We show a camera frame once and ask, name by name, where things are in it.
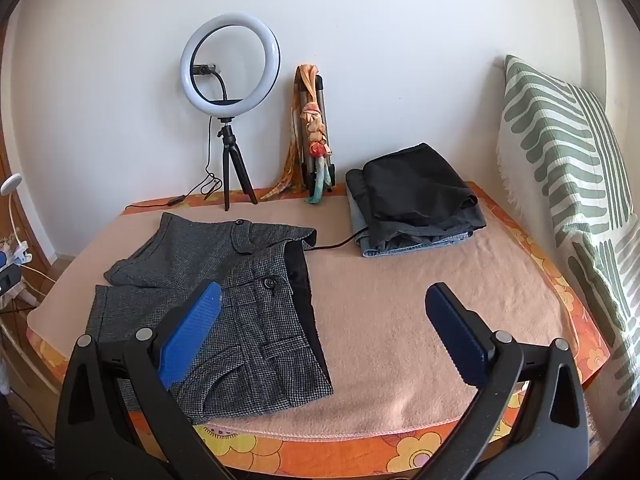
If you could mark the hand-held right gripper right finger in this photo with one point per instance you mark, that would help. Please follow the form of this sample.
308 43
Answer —
457 335

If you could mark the small black tripod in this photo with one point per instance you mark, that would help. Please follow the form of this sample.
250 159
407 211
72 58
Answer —
231 160

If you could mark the folded silver tripod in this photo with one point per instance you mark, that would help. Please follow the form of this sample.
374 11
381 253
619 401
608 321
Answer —
320 125

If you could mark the green striped white pillow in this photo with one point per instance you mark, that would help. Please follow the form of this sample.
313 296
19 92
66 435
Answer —
560 160

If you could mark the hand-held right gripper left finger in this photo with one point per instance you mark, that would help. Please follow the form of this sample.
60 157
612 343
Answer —
192 332

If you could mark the peach blanket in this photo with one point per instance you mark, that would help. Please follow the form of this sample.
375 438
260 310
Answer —
400 300

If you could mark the orange floral sheet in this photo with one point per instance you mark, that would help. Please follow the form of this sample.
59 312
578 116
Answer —
430 452

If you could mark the folded black pants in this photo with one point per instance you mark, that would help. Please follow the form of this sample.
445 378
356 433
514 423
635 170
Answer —
415 190

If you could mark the folded tripod with orange scarf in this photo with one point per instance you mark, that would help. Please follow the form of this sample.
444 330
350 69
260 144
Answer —
314 120

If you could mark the white gooseneck lamp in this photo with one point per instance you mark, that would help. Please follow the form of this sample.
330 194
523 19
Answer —
12 182

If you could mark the folded blue jeans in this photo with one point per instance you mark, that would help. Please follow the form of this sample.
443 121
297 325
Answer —
400 249

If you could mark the grey tweed pants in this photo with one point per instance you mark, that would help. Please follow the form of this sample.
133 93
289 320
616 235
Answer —
250 320

